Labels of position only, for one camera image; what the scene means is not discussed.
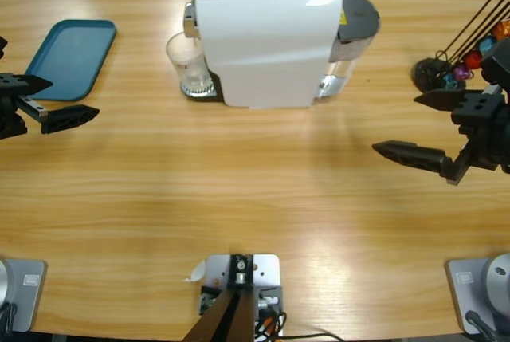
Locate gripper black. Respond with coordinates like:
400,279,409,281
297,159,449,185
0,73,100,140
371,88,510,187

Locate clear glass cup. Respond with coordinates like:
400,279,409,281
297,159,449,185
165,32,213,96

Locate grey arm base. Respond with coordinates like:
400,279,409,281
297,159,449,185
445,253,510,336
0,257,49,334

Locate purple coffee capsule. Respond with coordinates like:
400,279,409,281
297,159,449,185
453,63,473,82

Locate red coffee capsule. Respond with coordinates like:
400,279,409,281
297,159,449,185
464,50,485,71

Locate blue coffee capsule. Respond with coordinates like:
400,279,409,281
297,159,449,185
477,37,499,56

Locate orange coffee capsule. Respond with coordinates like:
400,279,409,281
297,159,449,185
492,18,510,43

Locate white capsule coffee machine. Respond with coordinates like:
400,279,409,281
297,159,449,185
182,0,344,111

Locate teal plastic tray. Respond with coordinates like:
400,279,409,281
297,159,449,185
25,18,118,102

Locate black capsule holder with rods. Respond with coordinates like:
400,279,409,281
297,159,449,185
413,0,510,92

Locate metal drip tray grate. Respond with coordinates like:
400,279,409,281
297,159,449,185
179,77,224,103

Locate white paper tab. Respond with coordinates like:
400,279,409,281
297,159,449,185
182,260,207,283

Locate black base cable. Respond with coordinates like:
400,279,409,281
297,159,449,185
465,309,501,342
0,302,19,334

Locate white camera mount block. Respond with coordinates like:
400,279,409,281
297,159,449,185
198,253,284,339

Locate thin black cable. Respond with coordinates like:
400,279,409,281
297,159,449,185
278,332,346,342

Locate dark camera post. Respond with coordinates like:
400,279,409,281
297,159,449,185
182,254,257,342

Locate orange black cable bundle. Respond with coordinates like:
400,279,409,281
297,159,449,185
254,309,288,342

